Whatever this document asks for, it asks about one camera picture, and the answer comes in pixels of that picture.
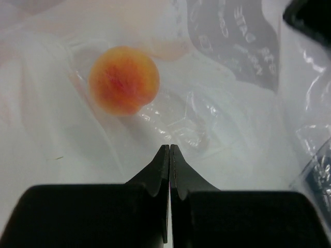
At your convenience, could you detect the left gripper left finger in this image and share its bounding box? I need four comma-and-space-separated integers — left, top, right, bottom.
1, 145, 170, 247

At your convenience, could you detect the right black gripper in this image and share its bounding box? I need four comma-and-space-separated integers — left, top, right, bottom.
282, 0, 330, 48

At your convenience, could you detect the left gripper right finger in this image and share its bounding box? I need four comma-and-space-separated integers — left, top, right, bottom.
169, 145, 330, 247

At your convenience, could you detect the clear zip bag orange seal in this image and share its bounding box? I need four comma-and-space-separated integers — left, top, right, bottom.
1, 1, 330, 200

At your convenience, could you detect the fake peach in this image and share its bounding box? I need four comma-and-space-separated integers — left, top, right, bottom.
88, 46, 160, 116

